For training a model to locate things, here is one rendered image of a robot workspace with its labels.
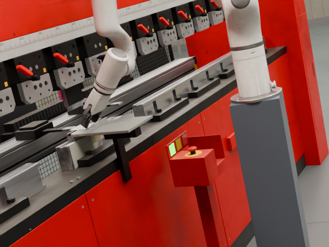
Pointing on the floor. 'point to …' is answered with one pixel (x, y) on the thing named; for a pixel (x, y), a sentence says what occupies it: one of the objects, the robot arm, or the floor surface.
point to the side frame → (277, 39)
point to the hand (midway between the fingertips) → (89, 120)
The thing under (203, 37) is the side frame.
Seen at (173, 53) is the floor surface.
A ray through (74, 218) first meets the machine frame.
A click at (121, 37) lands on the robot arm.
